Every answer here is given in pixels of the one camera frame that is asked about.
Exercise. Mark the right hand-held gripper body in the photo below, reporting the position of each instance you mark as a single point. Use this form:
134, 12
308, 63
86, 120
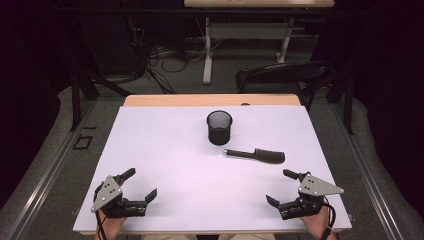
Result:
315, 188

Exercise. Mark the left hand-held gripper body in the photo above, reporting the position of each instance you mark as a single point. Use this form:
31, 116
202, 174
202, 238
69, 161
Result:
107, 193

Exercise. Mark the black comb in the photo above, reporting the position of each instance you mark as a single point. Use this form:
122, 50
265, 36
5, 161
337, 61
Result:
263, 155

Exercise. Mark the black mesh pen holder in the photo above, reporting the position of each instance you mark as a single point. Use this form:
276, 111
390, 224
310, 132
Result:
219, 128

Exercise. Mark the person's right hand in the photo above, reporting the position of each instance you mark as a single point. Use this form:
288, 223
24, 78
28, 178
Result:
316, 223

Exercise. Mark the person's left hand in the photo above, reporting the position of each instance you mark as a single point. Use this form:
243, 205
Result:
111, 228

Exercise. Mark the black metal stand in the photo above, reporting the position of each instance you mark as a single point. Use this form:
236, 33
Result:
76, 100
348, 106

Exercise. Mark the black chair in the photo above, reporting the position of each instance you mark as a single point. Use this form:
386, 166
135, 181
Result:
283, 75

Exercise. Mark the white-legged wooden desk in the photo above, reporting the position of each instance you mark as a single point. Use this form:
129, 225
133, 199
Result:
246, 30

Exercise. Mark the metal floor rail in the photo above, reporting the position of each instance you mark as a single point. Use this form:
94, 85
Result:
46, 181
366, 180

